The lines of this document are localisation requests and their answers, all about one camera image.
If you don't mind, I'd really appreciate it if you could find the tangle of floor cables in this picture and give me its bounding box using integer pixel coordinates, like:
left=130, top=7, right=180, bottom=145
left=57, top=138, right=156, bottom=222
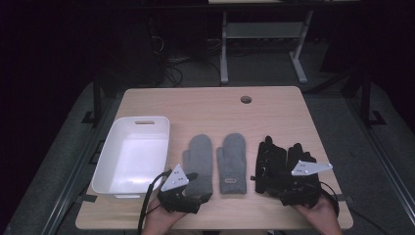
left=148, top=33, right=223, bottom=88

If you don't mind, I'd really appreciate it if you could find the aluminium floor rail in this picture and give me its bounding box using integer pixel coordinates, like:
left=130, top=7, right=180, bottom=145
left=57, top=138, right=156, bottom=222
left=41, top=97, right=115, bottom=235
left=346, top=97, right=415, bottom=226

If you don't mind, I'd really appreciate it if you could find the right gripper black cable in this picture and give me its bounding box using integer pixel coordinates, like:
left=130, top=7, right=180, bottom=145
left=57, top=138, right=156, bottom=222
left=317, top=180, right=341, bottom=217

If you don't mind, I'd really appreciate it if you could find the white plastic basket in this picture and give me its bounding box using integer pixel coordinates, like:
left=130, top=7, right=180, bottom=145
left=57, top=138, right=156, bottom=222
left=91, top=116, right=171, bottom=203

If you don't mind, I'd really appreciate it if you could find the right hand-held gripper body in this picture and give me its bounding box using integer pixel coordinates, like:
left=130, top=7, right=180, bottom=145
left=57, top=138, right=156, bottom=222
left=279, top=160, right=334, bottom=209

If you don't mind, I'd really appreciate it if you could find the white metal desk frame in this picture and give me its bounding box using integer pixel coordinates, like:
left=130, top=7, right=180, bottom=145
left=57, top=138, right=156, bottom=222
left=208, top=0, right=360, bottom=85

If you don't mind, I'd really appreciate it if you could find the grey knit mitten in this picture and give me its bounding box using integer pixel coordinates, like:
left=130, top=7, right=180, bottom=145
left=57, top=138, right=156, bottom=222
left=181, top=133, right=213, bottom=201
left=216, top=132, right=248, bottom=195

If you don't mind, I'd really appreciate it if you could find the black floor cable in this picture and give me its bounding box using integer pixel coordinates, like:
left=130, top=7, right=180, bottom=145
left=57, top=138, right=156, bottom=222
left=348, top=208, right=390, bottom=235

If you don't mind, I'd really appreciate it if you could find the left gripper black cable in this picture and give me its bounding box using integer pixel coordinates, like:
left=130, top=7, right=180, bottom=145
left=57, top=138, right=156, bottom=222
left=137, top=168, right=173, bottom=235

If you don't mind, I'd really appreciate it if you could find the black metal stand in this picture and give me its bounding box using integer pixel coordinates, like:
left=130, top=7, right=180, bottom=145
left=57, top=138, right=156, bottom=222
left=81, top=70, right=103, bottom=125
left=359, top=67, right=388, bottom=127

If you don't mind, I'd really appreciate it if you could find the person's left hand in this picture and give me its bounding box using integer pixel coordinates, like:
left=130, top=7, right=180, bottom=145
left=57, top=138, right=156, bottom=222
left=142, top=198, right=187, bottom=235

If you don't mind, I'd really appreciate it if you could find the grey tape strip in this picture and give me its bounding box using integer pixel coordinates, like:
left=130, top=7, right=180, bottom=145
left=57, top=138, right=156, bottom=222
left=77, top=193, right=99, bottom=204
left=333, top=193, right=354, bottom=203

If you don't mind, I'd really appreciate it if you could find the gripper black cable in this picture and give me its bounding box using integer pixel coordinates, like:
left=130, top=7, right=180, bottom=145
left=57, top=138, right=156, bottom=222
left=137, top=168, right=173, bottom=235
left=317, top=180, right=341, bottom=217

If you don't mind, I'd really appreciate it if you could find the black glove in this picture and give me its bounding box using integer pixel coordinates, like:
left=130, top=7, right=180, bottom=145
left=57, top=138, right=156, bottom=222
left=251, top=135, right=289, bottom=195
left=284, top=142, right=322, bottom=197

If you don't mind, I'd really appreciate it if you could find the person's right hand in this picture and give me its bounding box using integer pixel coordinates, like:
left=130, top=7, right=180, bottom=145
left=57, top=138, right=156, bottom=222
left=293, top=195, right=345, bottom=235

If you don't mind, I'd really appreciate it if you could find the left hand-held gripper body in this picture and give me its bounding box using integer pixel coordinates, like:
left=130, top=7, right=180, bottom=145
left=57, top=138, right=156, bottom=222
left=157, top=164, right=202, bottom=214

